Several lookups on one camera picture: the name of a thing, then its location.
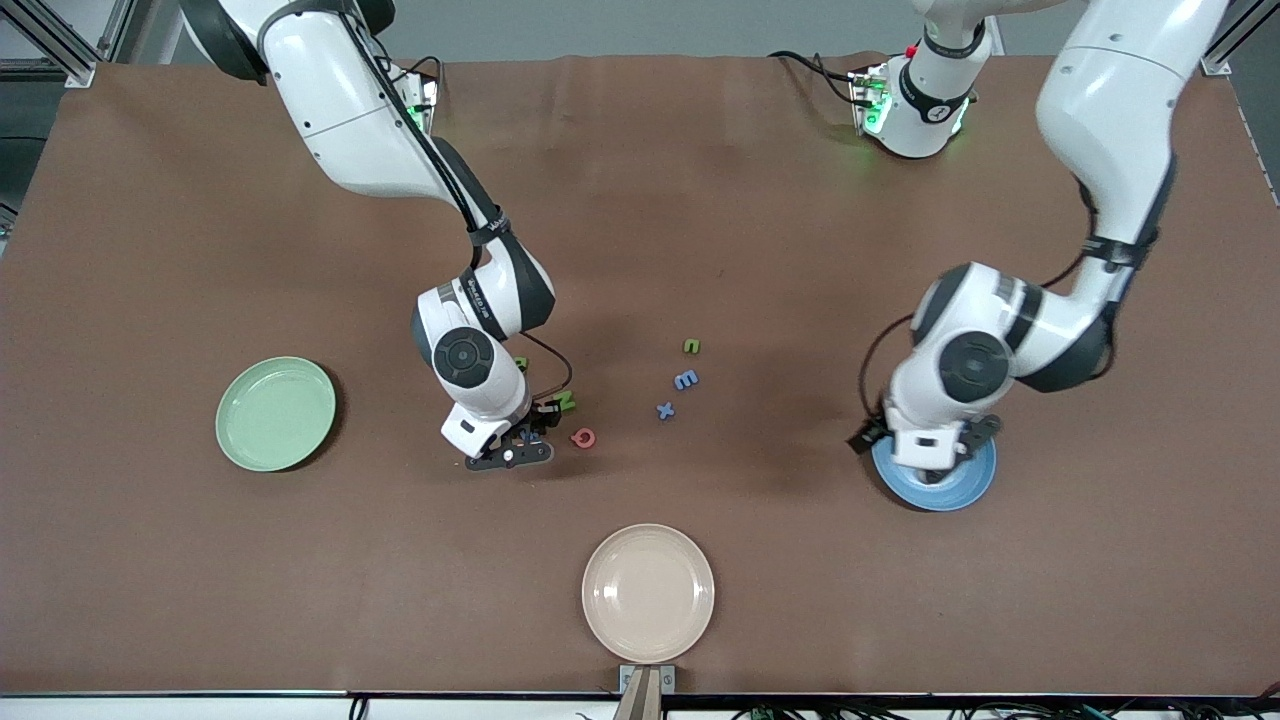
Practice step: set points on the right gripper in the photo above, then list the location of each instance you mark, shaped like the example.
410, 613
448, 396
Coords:
534, 421

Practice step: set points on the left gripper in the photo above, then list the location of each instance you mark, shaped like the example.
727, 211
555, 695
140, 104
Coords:
866, 438

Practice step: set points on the green letter Z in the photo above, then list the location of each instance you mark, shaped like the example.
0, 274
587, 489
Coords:
567, 401

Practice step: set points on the pink letter Q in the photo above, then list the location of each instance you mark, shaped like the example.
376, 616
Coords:
576, 438

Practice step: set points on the blue letter m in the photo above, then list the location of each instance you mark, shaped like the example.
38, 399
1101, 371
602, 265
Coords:
686, 380

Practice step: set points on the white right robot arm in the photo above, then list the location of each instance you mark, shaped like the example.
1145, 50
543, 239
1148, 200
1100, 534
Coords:
340, 100

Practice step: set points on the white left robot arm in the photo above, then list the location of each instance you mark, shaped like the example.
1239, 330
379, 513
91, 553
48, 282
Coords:
1110, 100

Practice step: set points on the blue plate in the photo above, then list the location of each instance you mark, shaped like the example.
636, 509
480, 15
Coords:
950, 492

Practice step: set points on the beige plate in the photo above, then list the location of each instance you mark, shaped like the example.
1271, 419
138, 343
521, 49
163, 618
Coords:
648, 593

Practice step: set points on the green plate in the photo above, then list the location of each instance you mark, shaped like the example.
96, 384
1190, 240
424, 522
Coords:
275, 415

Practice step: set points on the brown table cover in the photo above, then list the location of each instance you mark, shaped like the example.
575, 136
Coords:
700, 200

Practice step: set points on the white table edge strip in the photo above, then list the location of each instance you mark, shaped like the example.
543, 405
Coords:
200, 708

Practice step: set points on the camera mount post with bracket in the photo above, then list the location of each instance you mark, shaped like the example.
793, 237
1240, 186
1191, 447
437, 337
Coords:
645, 695

